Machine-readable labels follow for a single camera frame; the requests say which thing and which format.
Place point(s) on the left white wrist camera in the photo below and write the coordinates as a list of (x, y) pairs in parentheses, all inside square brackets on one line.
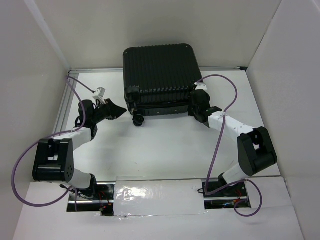
[(98, 95)]

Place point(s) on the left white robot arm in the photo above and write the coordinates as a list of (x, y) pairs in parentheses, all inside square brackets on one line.
[(54, 159)]

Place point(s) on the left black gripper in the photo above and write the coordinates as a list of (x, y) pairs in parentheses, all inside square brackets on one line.
[(114, 110)]

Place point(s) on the black hard-shell suitcase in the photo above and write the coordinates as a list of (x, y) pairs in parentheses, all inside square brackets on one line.
[(158, 80)]

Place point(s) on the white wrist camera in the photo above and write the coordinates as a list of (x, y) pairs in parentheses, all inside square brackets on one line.
[(200, 86), (98, 95)]

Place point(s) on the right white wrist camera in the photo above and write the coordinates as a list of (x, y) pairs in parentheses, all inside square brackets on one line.
[(200, 86)]

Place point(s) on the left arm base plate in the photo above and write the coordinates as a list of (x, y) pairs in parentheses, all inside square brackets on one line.
[(101, 202)]

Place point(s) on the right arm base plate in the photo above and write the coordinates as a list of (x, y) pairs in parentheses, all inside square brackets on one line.
[(226, 198)]

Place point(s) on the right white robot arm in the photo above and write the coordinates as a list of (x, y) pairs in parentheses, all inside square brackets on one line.
[(255, 149)]

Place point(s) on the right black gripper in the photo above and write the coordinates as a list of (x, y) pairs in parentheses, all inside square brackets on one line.
[(198, 100)]

